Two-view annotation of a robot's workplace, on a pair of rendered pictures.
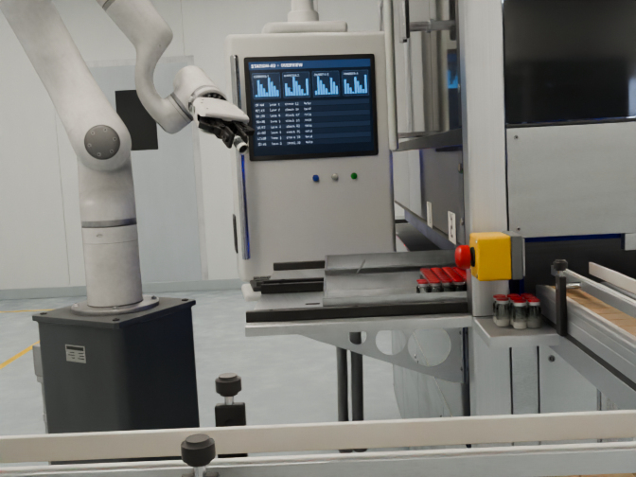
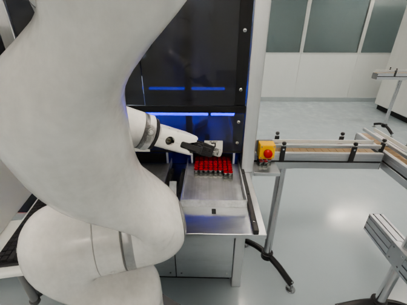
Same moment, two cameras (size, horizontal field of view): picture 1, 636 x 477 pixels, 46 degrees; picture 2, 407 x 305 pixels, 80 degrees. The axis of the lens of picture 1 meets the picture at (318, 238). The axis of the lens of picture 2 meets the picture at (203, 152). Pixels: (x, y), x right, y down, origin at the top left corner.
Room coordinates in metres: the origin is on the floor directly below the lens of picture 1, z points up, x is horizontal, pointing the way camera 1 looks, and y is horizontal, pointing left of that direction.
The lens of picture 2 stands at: (1.50, 0.74, 1.50)
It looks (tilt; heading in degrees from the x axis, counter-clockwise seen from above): 27 degrees down; 270
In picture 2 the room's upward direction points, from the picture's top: straight up
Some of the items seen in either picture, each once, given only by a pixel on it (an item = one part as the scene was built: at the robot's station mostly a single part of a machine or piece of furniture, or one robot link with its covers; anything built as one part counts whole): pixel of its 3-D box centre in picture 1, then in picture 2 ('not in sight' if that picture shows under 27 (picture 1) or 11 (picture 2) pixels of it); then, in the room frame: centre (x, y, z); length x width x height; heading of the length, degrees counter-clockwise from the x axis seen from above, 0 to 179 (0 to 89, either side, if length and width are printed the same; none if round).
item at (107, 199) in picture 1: (105, 170); (99, 261); (1.67, 0.47, 1.16); 0.19 x 0.12 x 0.24; 15
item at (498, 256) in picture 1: (494, 256); (265, 149); (1.21, -0.29, 0.99); 0.08 x 0.07 x 0.07; 89
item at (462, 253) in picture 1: (467, 256); (268, 153); (1.21, -0.24, 0.99); 0.04 x 0.04 x 0.04; 89
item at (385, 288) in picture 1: (409, 291); (213, 179); (1.46, -0.18, 0.90); 0.34 x 0.26 x 0.04; 89
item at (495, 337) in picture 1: (523, 330); (264, 167); (1.19, -0.33, 0.87); 0.14 x 0.13 x 0.02; 89
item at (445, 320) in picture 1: (370, 290); (174, 193); (1.63, -0.11, 0.87); 0.70 x 0.48 x 0.02; 179
